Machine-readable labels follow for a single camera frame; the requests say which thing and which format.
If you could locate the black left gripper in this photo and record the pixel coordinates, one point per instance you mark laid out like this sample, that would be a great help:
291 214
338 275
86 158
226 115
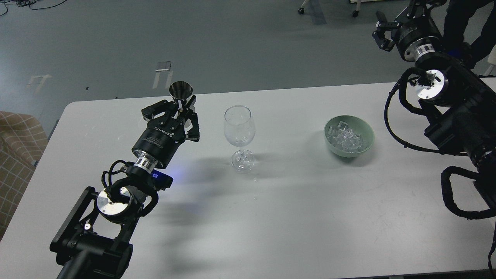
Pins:
163 136

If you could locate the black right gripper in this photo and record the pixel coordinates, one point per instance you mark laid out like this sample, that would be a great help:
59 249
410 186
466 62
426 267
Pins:
415 28

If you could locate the steel cocktail jigger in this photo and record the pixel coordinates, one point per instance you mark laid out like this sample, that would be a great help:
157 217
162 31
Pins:
181 93

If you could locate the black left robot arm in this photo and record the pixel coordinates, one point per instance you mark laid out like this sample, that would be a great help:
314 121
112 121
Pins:
94 240

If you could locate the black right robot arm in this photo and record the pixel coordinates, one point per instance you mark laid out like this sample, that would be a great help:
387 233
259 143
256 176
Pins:
458 105

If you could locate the clear wine glass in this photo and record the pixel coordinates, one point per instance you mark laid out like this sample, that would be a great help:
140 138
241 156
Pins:
239 131

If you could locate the clear ice cubes pile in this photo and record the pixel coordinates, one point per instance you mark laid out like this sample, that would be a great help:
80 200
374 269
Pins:
344 138

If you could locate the person in dark clothes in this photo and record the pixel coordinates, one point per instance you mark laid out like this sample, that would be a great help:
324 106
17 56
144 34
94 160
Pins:
457 17

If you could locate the white chair part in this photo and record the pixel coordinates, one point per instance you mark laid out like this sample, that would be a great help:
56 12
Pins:
491 60

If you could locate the green bowl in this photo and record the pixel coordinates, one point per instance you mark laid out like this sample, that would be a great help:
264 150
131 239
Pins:
358 125

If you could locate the tan checkered chair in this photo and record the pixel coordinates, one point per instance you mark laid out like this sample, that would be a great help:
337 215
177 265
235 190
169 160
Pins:
22 143

